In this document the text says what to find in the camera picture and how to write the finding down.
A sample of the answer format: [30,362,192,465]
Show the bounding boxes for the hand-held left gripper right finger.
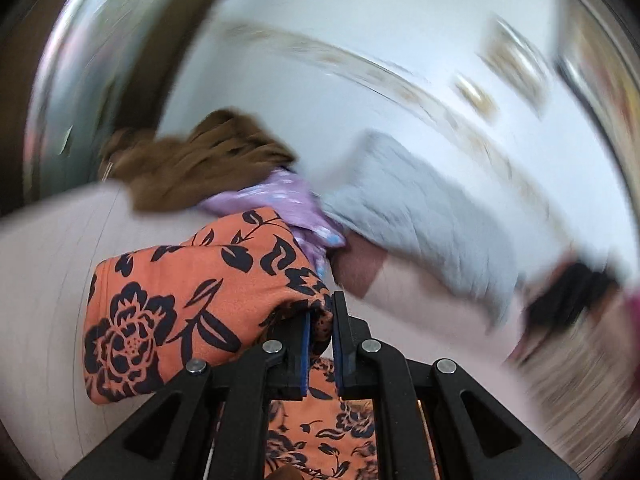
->
[331,291,581,480]

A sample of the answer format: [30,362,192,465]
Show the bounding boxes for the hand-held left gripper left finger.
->
[62,310,314,480]

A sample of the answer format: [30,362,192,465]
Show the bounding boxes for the orange floral cloth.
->
[82,206,441,480]

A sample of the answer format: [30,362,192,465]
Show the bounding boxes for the pink bolster pillow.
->
[332,242,506,361]

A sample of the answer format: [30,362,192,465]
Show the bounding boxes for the purple printed cloth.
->
[197,169,348,281]

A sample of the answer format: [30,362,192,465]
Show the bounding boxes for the grey quilted blanket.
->
[320,130,518,336]

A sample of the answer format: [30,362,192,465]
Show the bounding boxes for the brown blanket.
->
[100,107,298,213]

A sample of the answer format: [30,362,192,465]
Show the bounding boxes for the black cloth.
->
[520,260,626,341]

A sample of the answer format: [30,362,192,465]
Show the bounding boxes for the striped beige cushion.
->
[505,300,640,471]

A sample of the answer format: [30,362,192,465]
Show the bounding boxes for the pink bed mattress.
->
[0,182,551,480]

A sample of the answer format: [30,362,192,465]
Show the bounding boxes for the wooden door with glass panel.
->
[25,0,241,201]

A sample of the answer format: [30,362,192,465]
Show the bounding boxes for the beige wall switch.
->
[472,90,501,118]
[452,72,481,98]

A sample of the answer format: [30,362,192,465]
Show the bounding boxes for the wall picture frame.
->
[480,17,548,116]

